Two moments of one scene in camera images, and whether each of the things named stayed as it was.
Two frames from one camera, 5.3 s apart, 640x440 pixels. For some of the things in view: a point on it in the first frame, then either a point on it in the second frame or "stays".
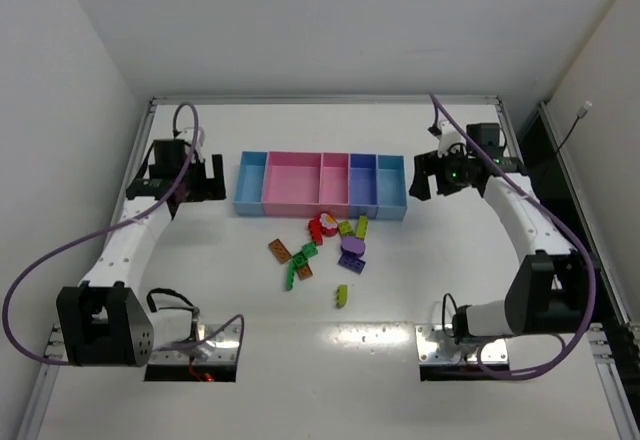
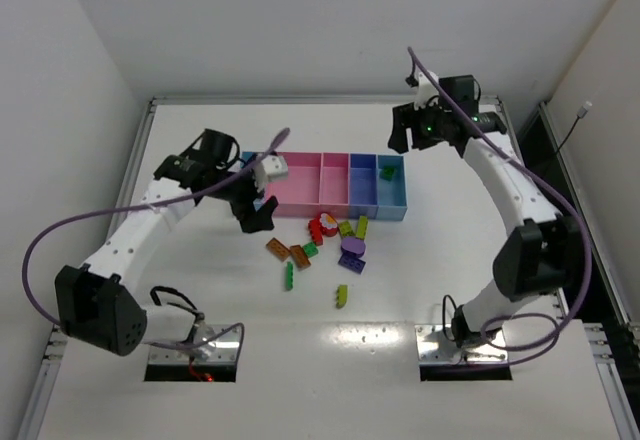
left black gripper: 201,180 → 248,200
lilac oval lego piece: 353,245 stays
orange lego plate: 279,251 stays
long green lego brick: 290,275 stays
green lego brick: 299,259 → 387,172
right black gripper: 432,172 → 409,123
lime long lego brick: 362,227 stays
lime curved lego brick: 341,295 stays
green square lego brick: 310,249 stays
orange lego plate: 304,272 → 300,258
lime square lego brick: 346,229 stays
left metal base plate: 223,347 stays
